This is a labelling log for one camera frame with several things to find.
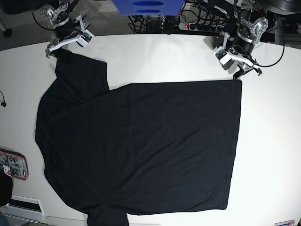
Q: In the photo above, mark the small colourful card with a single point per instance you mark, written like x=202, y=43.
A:
x=285, y=223

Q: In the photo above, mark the blue plastic bin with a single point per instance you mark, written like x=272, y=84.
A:
x=148, y=7

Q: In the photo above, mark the black chair wheel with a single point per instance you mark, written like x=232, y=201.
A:
x=7, y=33

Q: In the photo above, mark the white power strip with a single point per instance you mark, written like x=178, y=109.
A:
x=208, y=27

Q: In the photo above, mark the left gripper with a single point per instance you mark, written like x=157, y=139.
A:
x=243, y=44

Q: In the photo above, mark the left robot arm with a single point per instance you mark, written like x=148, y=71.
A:
x=252, y=24

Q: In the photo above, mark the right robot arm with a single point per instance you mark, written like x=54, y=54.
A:
x=58, y=15

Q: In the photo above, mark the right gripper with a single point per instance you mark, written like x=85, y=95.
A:
x=63, y=31

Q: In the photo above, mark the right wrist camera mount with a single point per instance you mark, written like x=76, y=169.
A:
x=82, y=36

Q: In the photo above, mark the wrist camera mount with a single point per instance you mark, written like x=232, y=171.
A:
x=228, y=55
x=82, y=36

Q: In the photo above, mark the black T-shirt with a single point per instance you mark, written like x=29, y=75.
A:
x=140, y=149

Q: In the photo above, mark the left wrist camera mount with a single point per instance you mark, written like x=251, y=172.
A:
x=228, y=55

